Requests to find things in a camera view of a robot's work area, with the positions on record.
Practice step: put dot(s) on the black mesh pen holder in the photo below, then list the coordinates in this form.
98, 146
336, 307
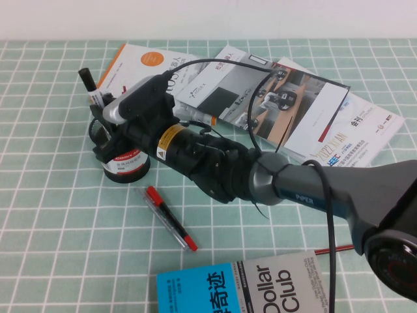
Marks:
130, 169

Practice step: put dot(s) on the blue grey Dollar Club book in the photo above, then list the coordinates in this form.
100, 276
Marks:
277, 287

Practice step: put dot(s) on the white HEEC catalogue book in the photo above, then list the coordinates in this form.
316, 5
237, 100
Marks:
368, 130

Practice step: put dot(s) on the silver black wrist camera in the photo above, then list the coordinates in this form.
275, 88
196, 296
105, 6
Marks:
137, 98

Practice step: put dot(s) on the white orange ROS book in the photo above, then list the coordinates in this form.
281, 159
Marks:
130, 65

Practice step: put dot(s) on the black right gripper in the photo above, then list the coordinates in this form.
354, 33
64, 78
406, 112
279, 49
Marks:
150, 137

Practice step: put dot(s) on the green checked tablecloth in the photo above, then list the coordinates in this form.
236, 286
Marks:
65, 228

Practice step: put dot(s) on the red pencil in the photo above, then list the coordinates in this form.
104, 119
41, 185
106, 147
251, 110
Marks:
342, 248

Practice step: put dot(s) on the clear plastic pen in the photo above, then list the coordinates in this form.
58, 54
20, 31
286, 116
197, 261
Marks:
178, 240

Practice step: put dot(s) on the robot photo brochure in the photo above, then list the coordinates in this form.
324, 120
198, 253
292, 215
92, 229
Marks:
303, 114

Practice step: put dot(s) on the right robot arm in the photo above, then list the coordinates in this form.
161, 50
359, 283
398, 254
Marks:
293, 186

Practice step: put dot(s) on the red and black pen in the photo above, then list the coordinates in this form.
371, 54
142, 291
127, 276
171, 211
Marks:
163, 207

